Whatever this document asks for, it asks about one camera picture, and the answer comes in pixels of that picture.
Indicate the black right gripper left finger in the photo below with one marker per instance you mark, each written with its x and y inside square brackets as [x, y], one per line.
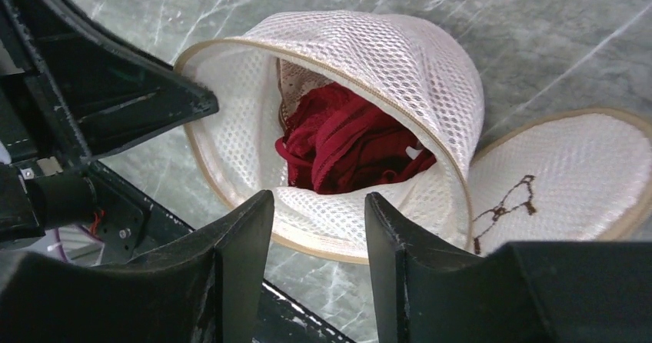
[202, 287]

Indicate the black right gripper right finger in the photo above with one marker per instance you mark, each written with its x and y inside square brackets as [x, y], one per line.
[427, 290]

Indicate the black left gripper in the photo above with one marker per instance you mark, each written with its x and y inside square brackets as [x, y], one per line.
[79, 93]

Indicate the red bra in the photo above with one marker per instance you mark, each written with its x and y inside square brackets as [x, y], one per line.
[338, 142]

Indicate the beige mesh laundry bag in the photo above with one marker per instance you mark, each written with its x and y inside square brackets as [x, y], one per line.
[581, 175]

